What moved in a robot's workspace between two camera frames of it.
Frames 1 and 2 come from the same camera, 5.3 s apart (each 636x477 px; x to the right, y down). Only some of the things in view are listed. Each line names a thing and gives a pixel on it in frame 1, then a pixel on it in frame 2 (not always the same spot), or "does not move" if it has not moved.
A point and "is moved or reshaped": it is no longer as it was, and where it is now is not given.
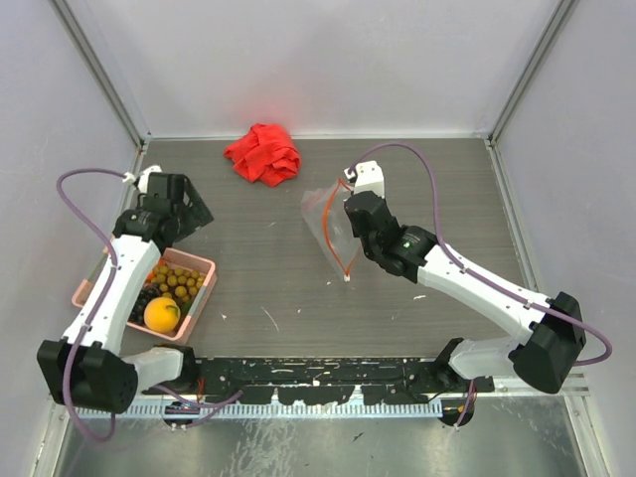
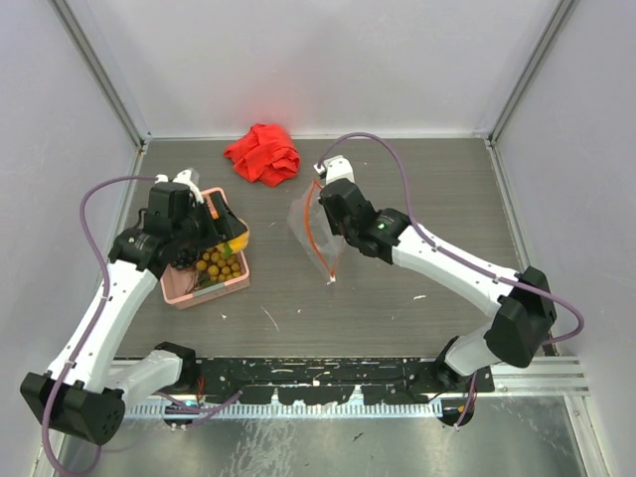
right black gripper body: x=369 y=249 to x=338 y=230
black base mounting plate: x=325 y=381 does not move
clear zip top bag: x=332 y=224 is moved or reshaped
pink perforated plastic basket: x=79 y=296 to x=183 y=284
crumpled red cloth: x=266 y=153 does not move
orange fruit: x=162 y=314 to x=238 y=242
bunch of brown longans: x=178 y=281 to x=220 y=262
